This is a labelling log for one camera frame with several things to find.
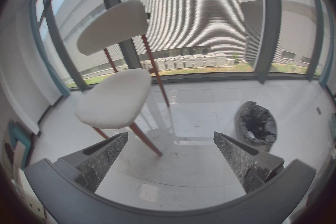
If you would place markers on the window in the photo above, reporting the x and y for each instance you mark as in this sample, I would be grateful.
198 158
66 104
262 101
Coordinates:
267 20

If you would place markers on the white cushioned wooden chair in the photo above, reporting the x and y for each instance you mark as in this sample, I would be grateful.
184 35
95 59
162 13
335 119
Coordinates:
115 102

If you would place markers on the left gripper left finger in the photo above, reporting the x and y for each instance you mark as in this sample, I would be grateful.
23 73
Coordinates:
97 165

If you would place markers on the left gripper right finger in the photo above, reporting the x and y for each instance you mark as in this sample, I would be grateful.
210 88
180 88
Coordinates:
246 165

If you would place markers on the crumpled white paper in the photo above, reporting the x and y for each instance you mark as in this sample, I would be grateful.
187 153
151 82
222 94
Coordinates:
251 134

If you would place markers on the black plastic bag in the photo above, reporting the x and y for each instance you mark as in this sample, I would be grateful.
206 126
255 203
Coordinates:
262 123

